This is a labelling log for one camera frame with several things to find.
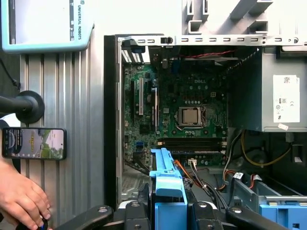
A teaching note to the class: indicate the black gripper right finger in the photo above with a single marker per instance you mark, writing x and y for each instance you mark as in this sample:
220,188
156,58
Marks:
204,215

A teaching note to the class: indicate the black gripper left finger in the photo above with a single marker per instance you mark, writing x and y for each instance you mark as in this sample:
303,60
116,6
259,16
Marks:
136,215

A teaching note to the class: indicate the hard disk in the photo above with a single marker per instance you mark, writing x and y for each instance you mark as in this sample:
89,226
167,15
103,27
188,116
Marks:
168,184

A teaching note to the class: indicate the person's hand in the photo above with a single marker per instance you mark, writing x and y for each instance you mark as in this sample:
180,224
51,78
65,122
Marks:
19,196

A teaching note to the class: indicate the metal optical drive cage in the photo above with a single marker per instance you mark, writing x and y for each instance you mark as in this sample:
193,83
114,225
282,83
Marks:
244,191

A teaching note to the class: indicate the blue drive latch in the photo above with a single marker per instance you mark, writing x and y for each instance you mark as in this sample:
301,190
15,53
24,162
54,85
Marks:
283,215

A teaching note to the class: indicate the silver CPU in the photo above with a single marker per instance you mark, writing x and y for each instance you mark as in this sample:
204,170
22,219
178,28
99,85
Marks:
191,117

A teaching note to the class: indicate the CPU socket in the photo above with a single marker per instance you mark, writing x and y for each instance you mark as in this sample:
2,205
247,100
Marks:
178,117

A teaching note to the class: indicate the white expansion slot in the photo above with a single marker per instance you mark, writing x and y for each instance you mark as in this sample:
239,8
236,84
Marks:
141,95

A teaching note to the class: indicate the black PC case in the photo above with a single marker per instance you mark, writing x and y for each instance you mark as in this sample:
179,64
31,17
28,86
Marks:
110,95

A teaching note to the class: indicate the green motherboard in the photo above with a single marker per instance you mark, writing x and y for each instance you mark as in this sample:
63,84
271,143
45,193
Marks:
192,91

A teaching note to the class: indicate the black smartphone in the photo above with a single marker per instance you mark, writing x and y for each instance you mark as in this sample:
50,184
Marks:
33,143

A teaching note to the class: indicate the grey power supply unit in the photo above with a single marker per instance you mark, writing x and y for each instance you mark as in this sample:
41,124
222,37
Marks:
249,95

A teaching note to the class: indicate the grey parts rack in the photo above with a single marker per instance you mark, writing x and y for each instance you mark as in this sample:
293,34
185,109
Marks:
260,25

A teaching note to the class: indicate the pale blue teach pendant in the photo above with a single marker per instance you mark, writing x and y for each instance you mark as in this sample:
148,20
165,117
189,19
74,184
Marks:
48,24

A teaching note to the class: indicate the black round mount base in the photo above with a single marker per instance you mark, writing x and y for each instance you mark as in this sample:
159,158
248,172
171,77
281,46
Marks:
30,106

